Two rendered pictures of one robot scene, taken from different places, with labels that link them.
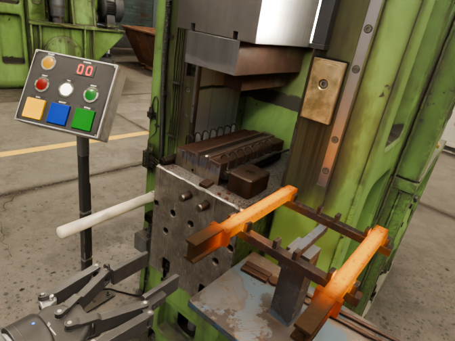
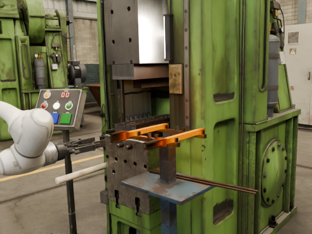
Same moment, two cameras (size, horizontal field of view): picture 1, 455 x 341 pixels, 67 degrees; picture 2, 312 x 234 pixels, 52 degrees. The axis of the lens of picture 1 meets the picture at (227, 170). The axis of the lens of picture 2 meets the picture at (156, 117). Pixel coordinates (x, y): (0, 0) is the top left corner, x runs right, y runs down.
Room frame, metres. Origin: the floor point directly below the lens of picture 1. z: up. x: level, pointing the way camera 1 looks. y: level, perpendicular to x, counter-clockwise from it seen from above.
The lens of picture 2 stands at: (-0.91, -0.36, 1.35)
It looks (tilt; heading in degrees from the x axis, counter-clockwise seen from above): 9 degrees down; 8
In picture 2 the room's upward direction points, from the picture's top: 1 degrees counter-clockwise
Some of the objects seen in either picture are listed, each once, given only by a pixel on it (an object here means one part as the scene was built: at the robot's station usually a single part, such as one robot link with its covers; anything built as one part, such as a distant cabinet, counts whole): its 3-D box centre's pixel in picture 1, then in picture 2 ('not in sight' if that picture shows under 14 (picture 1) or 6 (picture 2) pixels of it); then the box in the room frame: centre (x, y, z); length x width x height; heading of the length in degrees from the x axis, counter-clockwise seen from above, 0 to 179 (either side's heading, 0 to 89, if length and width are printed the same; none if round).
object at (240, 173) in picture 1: (248, 180); (152, 132); (1.00, -0.07, 0.95); 0.12 x 0.08 x 0.06; 146
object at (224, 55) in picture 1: (250, 53); (145, 71); (1.23, -0.01, 1.32); 0.42 x 0.20 x 0.10; 146
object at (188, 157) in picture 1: (233, 150); (147, 123); (1.23, -0.01, 0.96); 0.42 x 0.20 x 0.09; 146
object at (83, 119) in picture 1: (84, 120); (66, 119); (1.16, 0.54, 1.01); 0.07 x 0.05 x 0.07; 81
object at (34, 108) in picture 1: (34, 108); not in sight; (1.19, 0.74, 1.01); 0.07 x 0.05 x 0.07; 81
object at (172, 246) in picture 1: (235, 214); (155, 162); (1.20, -0.06, 0.69); 0.56 x 0.38 x 0.45; 146
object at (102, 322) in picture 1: (109, 320); (81, 147); (0.33, 0.13, 1.02); 0.11 x 0.01 x 0.04; 124
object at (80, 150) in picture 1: (84, 207); (68, 176); (1.30, 0.61, 0.54); 0.04 x 0.04 x 1.08; 56
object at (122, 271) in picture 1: (130, 266); (88, 141); (0.44, 0.13, 1.02); 0.07 x 0.01 x 0.03; 145
